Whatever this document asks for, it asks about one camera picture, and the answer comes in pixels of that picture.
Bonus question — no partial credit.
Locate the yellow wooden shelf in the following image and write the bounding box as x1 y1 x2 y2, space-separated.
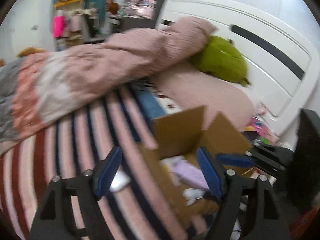
52 0 85 40

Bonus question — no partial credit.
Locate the magenta gift bag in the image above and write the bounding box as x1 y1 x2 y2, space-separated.
53 16 65 38

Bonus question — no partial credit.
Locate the white flat box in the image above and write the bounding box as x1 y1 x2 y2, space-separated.
110 170 131 193

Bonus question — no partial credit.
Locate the lilac small box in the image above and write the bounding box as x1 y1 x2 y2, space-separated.
172 160 209 191

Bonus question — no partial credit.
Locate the brown cardboard box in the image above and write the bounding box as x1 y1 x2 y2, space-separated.
138 106 252 228

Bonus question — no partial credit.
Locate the pink grey patchwork duvet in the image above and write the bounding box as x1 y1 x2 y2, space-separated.
1 16 216 153

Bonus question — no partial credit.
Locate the green plush pillow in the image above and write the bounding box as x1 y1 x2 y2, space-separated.
190 36 250 86

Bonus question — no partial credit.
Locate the white bed headboard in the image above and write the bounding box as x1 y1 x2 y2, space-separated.
155 0 319 136

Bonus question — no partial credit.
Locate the striped pink fleece blanket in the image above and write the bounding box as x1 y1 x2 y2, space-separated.
0 80 208 240

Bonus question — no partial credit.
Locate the pink ribbed pillow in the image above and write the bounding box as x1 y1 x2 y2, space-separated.
150 62 260 130

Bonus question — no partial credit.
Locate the dark storage shelf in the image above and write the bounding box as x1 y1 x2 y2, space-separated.
106 0 165 33

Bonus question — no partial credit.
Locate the brown plush toy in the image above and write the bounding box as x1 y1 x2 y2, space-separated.
106 0 119 15

